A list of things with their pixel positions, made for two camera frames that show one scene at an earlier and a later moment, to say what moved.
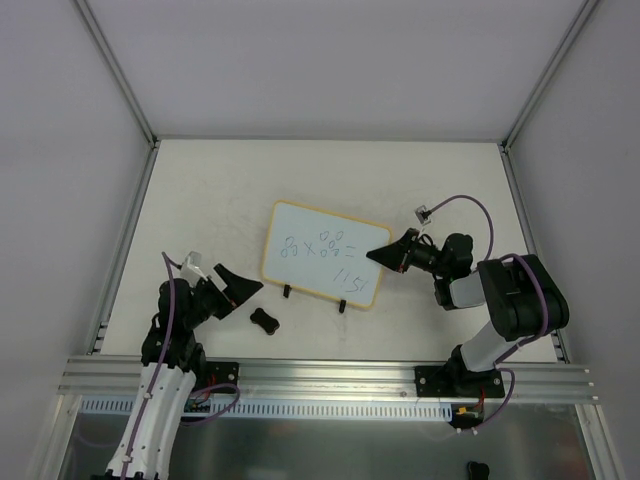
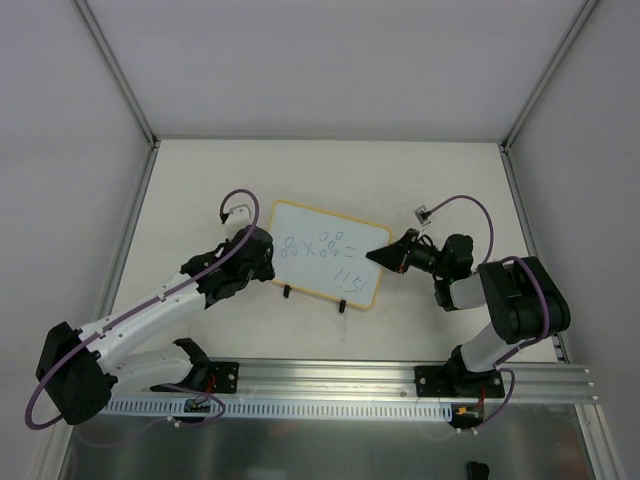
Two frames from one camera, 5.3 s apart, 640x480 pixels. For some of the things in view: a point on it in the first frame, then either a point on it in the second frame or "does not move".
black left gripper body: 223,291 -> 267,253
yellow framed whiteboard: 323,253 does not move
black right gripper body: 408,251 does not move
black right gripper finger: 391,256 does not move
